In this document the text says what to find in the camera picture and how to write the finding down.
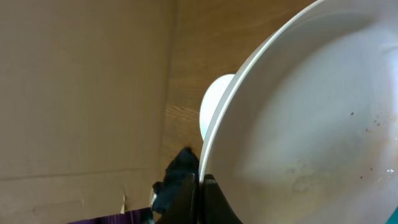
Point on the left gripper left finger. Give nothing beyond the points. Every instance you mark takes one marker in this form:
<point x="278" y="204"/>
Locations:
<point x="183" y="209"/>

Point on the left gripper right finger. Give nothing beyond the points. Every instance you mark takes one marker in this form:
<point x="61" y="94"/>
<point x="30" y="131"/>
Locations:
<point x="215" y="208"/>

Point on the white plate with brown stain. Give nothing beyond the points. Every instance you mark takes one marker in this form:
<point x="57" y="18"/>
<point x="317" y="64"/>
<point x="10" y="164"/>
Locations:
<point x="210" y="101"/>

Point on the white plate with red stain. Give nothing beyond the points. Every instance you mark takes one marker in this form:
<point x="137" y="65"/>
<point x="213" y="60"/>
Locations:
<point x="306" y="131"/>

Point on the dark crumpled cloth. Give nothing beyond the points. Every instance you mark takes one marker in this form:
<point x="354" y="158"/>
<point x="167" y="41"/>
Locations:
<point x="185" y="163"/>

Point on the cardboard panel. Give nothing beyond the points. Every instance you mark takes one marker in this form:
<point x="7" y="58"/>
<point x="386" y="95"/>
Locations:
<point x="82" y="102"/>

